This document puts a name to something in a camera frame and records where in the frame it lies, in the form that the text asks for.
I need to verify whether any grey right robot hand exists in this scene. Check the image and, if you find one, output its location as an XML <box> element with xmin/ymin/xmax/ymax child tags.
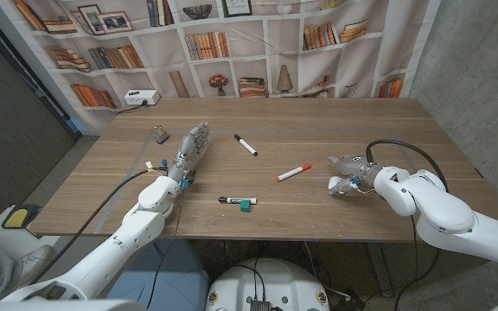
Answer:
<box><xmin>327</xmin><ymin>154</ymin><xmax>378</xmax><ymax>196</ymax></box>

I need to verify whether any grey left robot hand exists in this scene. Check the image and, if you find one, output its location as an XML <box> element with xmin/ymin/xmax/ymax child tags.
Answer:
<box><xmin>166</xmin><ymin>121</ymin><xmax>213</xmax><ymax>182</ymax></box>

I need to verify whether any white airpods case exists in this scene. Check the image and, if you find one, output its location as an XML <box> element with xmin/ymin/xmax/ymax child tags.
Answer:
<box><xmin>327</xmin><ymin>175</ymin><xmax>348</xmax><ymax>196</ymax></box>

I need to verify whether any slim white marker black cap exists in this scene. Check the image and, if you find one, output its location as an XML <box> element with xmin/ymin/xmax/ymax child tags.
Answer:
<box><xmin>233</xmin><ymin>133</ymin><xmax>259</xmax><ymax>157</ymax></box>

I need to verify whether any slim white marker red cap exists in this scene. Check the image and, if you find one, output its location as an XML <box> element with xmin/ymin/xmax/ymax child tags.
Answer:
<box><xmin>275</xmin><ymin>162</ymin><xmax>313</xmax><ymax>183</ymax></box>

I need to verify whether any thick black labelled marker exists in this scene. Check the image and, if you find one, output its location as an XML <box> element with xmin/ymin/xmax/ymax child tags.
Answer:
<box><xmin>218</xmin><ymin>196</ymin><xmax>259</xmax><ymax>206</ymax></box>

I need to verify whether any white power strip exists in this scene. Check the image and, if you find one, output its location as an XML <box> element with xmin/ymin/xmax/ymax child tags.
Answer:
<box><xmin>123</xmin><ymin>88</ymin><xmax>162</xmax><ymax>107</ymax></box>

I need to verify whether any printed bookshelf backdrop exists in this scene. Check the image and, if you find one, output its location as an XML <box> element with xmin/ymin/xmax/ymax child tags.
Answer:
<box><xmin>0</xmin><ymin>0</ymin><xmax>443</xmax><ymax>135</ymax></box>

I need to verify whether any grey table leg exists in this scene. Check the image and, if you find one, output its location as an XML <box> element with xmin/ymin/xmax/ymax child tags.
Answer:
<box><xmin>363</xmin><ymin>241</ymin><xmax>395</xmax><ymax>299</ymax></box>

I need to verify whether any blue floor mat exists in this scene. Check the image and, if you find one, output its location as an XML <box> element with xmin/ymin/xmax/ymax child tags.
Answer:
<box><xmin>105</xmin><ymin>239</ymin><xmax>211</xmax><ymax>311</ymax></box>

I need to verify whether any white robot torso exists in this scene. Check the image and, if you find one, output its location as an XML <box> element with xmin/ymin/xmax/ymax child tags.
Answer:
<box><xmin>205</xmin><ymin>257</ymin><xmax>331</xmax><ymax>311</ymax></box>

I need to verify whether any dark perforated panel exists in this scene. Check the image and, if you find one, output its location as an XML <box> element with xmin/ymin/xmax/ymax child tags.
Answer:
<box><xmin>0</xmin><ymin>8</ymin><xmax>81</xmax><ymax>230</ymax></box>

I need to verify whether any yellow and black pedal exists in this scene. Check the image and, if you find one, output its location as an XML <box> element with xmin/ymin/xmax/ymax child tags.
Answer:
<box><xmin>1</xmin><ymin>203</ymin><xmax>42</xmax><ymax>230</ymax></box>

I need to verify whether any white shoe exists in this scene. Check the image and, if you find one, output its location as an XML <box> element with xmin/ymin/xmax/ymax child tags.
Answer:
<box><xmin>15</xmin><ymin>244</ymin><xmax>54</xmax><ymax>286</ymax></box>

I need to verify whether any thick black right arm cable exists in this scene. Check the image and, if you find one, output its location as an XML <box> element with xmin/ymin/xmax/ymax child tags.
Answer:
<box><xmin>364</xmin><ymin>139</ymin><xmax>449</xmax><ymax>311</ymax></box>

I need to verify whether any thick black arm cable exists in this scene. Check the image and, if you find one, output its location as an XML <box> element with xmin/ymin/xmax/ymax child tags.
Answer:
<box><xmin>30</xmin><ymin>166</ymin><xmax>168</xmax><ymax>286</ymax></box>
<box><xmin>364</xmin><ymin>139</ymin><xmax>449</xmax><ymax>311</ymax></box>

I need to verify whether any black power strip cable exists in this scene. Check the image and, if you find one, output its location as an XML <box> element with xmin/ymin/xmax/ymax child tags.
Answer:
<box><xmin>114</xmin><ymin>99</ymin><xmax>150</xmax><ymax>117</ymax></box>

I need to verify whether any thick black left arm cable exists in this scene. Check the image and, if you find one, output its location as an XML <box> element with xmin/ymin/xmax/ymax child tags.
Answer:
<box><xmin>30</xmin><ymin>166</ymin><xmax>168</xmax><ymax>286</ymax></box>

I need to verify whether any thin black left wrist wire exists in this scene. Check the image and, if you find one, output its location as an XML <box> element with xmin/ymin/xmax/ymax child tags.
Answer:
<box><xmin>146</xmin><ymin>187</ymin><xmax>185</xmax><ymax>310</ymax></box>

